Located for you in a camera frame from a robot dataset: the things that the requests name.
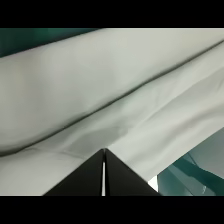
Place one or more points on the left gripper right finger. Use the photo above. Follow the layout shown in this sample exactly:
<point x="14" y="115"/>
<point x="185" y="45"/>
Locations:
<point x="124" y="180"/>

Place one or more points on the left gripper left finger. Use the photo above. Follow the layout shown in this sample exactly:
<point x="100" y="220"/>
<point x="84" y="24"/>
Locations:
<point x="87" y="179"/>

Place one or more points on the white shirt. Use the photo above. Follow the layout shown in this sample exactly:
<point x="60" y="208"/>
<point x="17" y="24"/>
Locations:
<point x="100" y="90"/>

